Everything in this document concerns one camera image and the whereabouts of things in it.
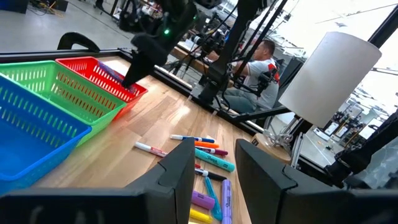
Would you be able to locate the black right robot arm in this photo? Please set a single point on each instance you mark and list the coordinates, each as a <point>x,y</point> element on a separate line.
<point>178,15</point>

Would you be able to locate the light purple Sharpie marker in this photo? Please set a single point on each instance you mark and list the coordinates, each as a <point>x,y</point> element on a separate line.
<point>202,200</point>

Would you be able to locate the blue violet highlighter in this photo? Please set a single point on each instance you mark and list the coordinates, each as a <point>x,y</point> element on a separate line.
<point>109,73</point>

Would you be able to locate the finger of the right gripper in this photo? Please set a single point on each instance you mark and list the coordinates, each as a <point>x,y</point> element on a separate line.
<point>133,71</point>

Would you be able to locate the blue capped white marker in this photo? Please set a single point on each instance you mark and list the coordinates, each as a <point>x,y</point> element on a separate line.
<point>186,137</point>

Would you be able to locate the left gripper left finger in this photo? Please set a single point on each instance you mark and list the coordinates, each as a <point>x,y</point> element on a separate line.
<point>168,193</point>

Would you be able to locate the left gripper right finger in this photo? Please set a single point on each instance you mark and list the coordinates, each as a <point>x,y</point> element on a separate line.
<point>270,193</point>

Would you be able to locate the orange highlighter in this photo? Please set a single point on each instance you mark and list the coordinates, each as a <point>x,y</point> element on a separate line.
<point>206,144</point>

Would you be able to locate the yellow highlighter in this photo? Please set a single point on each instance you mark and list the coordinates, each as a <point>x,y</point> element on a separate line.
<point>200,216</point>

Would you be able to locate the teal Sharpie marker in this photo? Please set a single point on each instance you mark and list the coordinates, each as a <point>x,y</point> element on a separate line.
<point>217,161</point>

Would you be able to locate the blue plastic basket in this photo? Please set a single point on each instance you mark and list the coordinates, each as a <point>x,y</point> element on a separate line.
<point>31,140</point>

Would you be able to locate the green plastic basket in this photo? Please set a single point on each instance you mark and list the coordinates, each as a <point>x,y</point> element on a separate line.
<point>62,87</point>

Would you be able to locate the thin teal marker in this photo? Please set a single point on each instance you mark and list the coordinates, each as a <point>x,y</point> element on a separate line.
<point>213,196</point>

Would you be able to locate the red capped white marker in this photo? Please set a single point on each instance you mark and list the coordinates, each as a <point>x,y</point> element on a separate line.
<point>149,149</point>

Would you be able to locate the magenta capped white marker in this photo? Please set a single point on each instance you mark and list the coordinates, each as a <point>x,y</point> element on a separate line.
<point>214,151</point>

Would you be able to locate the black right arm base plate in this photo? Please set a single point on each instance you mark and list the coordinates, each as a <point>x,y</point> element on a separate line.
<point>202,93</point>

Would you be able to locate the person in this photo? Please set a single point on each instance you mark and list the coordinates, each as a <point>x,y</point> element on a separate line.
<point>264,67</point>

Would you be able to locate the black capped white marker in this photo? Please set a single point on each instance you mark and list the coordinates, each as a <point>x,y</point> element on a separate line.
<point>214,176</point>

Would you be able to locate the red plastic basket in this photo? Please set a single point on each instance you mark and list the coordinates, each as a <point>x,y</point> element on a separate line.
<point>90,71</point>

